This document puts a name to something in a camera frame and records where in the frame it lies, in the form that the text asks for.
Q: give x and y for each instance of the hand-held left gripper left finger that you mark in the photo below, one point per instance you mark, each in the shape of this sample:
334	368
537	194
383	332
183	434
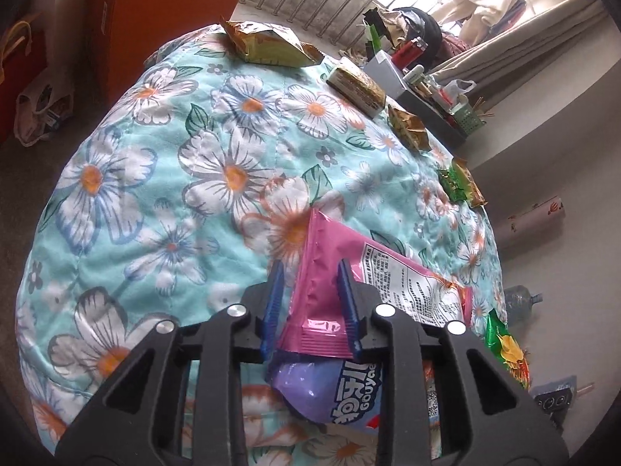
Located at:
273	303

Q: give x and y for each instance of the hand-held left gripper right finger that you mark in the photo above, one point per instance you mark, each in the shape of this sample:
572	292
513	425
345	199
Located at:
348	303

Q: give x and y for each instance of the pink snack packet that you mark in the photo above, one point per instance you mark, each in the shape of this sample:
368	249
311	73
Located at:
330	252

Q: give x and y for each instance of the purple snack packet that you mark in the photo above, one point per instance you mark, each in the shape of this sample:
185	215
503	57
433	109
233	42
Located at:
315	388

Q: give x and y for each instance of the floral teal blanket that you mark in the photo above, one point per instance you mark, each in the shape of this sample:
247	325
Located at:
170	179

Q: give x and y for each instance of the green orange snack packet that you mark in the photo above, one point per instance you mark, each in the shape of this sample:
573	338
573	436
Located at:
461	184

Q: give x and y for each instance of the green yellow snack packet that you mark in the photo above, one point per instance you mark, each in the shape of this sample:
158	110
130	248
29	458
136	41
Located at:
507	349

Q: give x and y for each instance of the blue water jug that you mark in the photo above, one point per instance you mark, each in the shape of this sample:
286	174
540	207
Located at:
521	301

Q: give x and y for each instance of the small golden snack packet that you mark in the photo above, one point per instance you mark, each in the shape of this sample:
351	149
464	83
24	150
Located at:
410	128

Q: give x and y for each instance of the rolled printed poster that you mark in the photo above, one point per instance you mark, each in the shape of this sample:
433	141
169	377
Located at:
533	223

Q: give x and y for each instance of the dark grey desk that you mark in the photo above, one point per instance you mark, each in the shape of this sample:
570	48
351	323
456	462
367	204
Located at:
427	107

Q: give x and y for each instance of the brown striped snack box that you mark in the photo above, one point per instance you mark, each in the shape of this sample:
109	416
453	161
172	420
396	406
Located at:
356	86

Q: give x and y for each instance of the green perforated basket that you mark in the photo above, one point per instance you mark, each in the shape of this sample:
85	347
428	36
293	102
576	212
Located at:
468	119

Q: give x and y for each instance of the light grey box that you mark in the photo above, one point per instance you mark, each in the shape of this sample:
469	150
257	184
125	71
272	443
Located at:
383	70

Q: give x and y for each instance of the white plastic bag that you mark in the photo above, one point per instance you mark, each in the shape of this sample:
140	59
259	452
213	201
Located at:
458	90

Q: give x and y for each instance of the large gold snack packet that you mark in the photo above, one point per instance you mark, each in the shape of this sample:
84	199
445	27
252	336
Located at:
267	43

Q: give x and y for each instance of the red lighters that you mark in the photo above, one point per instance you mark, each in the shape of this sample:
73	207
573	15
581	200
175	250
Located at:
410	51

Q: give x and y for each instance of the black round bag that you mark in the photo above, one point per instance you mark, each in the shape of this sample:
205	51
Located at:
427	29

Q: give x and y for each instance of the orange cardboard box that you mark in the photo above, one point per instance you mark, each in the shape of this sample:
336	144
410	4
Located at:
160	34

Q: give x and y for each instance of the metal window railing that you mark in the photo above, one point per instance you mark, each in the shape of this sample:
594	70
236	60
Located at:
310	0

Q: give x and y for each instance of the white tote bag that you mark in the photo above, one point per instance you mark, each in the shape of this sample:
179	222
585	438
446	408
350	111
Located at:
36	107

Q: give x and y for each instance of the beige curtain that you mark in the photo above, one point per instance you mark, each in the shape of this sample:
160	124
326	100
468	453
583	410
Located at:
533	43

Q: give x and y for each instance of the hanging beige clothes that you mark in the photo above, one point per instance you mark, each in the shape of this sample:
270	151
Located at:
485	5

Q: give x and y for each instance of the red tote bag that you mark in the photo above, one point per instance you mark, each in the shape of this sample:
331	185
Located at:
19	73

